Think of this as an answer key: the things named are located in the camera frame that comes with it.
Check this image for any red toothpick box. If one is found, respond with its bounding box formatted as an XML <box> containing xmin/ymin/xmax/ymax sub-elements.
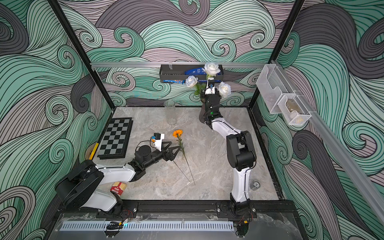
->
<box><xmin>110</xmin><ymin>182</ymin><xmax>127</xmax><ymax>196</ymax></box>

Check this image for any dark purple glass vase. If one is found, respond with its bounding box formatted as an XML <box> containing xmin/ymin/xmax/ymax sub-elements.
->
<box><xmin>199</xmin><ymin>90</ymin><xmax>206</xmax><ymax>124</ymax></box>

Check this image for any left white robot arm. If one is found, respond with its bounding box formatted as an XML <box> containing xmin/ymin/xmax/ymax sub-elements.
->
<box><xmin>55</xmin><ymin>142</ymin><xmax>181</xmax><ymax>215</ymax></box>

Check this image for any white rose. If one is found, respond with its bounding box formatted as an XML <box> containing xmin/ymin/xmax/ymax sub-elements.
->
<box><xmin>185</xmin><ymin>76</ymin><xmax>202</xmax><ymax>96</ymax></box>
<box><xmin>203</xmin><ymin>63</ymin><xmax>221</xmax><ymax>80</ymax></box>
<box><xmin>218</xmin><ymin>82</ymin><xmax>232</xmax><ymax>98</ymax></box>

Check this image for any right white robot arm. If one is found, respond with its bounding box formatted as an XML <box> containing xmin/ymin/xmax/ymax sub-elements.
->
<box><xmin>200</xmin><ymin>86</ymin><xmax>257</xmax><ymax>217</ymax></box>

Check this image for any white slotted cable duct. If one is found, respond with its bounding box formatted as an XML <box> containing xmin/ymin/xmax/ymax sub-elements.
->
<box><xmin>59</xmin><ymin>221</ymin><xmax>235</xmax><ymax>232</ymax></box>

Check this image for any small clear acrylic bin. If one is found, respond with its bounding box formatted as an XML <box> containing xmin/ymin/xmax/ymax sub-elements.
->
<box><xmin>278</xmin><ymin>94</ymin><xmax>311</xmax><ymax>127</ymax></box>

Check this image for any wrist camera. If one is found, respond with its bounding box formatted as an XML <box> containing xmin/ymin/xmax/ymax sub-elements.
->
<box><xmin>151</xmin><ymin>133</ymin><xmax>165</xmax><ymax>152</ymax></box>
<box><xmin>204</xmin><ymin>77</ymin><xmax>215</xmax><ymax>95</ymax></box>

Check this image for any aluminium wall rail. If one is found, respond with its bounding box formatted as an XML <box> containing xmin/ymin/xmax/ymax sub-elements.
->
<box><xmin>90</xmin><ymin>61</ymin><xmax>267</xmax><ymax>69</ymax></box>
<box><xmin>271</xmin><ymin>60</ymin><xmax>384</xmax><ymax>224</ymax></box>

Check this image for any clear acrylic wall bin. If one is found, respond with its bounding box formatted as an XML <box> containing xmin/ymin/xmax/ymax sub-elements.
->
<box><xmin>257</xmin><ymin>64</ymin><xmax>296</xmax><ymax>114</ymax></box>

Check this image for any aluminium wall rail back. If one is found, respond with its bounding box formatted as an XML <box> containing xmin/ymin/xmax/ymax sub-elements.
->
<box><xmin>90</xmin><ymin>61</ymin><xmax>267</xmax><ymax>69</ymax></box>

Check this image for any yellow flat tool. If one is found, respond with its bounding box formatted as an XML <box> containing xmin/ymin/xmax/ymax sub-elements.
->
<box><xmin>88</xmin><ymin>143</ymin><xmax>99</xmax><ymax>161</ymax></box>

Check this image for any clear glass vase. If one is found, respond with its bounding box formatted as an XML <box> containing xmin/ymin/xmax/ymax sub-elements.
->
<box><xmin>164</xmin><ymin>100</ymin><xmax>177</xmax><ymax>125</ymax></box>

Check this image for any small round metal cup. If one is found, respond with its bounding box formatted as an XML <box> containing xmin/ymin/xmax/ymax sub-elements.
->
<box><xmin>250</xmin><ymin>180</ymin><xmax>261</xmax><ymax>191</ymax></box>

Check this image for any aluminium wall rail right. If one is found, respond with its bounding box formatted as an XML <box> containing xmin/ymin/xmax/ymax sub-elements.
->
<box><xmin>271</xmin><ymin>60</ymin><xmax>384</xmax><ymax>224</ymax></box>

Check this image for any black white chessboard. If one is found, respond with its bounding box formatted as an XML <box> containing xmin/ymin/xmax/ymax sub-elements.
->
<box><xmin>98</xmin><ymin>118</ymin><xmax>133</xmax><ymax>160</ymax></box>

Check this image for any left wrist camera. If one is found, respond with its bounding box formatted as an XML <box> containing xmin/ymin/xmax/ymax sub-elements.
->
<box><xmin>151</xmin><ymin>133</ymin><xmax>165</xmax><ymax>152</ymax></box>

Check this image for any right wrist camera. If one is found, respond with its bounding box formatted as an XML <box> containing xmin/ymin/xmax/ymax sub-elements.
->
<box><xmin>204</xmin><ymin>77</ymin><xmax>215</xmax><ymax>95</ymax></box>

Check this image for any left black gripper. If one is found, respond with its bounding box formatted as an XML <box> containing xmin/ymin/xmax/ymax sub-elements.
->
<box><xmin>142</xmin><ymin>141</ymin><xmax>180</xmax><ymax>171</ymax></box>

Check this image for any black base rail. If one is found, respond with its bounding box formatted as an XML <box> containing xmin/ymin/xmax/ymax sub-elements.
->
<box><xmin>112</xmin><ymin>200</ymin><xmax>296</xmax><ymax>219</ymax></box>

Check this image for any black wall shelf basket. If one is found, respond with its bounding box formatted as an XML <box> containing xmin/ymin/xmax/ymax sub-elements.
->
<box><xmin>160</xmin><ymin>64</ymin><xmax>206</xmax><ymax>83</ymax></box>

